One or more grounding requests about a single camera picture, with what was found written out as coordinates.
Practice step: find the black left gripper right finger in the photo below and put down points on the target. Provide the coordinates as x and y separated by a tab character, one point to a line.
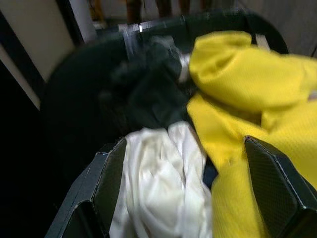
277	188

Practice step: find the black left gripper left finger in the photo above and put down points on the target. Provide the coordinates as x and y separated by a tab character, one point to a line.
99	178

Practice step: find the yellow shirt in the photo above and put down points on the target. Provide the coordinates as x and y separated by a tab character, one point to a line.
247	86

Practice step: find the white garment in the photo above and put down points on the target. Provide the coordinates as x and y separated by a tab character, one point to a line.
158	173

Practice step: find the black laundry basket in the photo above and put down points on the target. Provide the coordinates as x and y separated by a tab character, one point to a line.
74	99

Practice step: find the dark green garment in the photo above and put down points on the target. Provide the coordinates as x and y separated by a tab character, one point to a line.
148	94

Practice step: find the white post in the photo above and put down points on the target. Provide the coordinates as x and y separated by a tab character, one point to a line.
83	17

